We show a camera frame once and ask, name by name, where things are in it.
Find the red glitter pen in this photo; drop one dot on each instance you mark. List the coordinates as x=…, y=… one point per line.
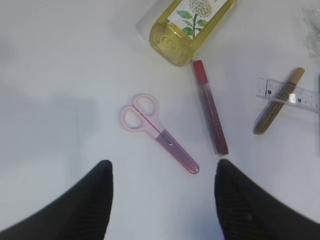
x=209, y=109

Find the clear plastic sheet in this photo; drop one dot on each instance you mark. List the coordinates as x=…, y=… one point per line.
x=311, y=18

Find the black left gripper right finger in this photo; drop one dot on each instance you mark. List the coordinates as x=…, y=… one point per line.
x=247, y=212

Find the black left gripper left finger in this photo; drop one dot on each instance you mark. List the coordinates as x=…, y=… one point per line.
x=81, y=213

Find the yellow tea bottle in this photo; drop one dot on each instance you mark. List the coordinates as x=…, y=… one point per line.
x=181, y=30

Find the gold glitter pen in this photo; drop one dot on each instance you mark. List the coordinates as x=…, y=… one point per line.
x=272, y=109

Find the pink scissors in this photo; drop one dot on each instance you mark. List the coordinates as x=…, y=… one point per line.
x=150, y=124

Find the clear plastic ruler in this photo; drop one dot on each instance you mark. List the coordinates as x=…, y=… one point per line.
x=300, y=98

